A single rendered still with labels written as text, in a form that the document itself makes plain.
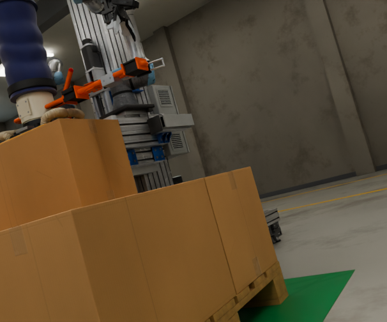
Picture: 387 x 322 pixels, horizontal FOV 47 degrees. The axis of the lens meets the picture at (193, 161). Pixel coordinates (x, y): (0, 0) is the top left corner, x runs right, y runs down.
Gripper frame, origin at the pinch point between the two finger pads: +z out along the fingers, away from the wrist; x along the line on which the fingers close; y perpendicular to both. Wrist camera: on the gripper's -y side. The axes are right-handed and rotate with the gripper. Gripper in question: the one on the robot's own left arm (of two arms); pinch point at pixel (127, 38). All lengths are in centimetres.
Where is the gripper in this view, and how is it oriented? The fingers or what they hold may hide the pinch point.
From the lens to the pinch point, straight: 196.4
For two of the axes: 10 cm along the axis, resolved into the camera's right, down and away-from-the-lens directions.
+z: 2.6, 9.6, -0.7
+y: -8.8, 2.7, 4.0
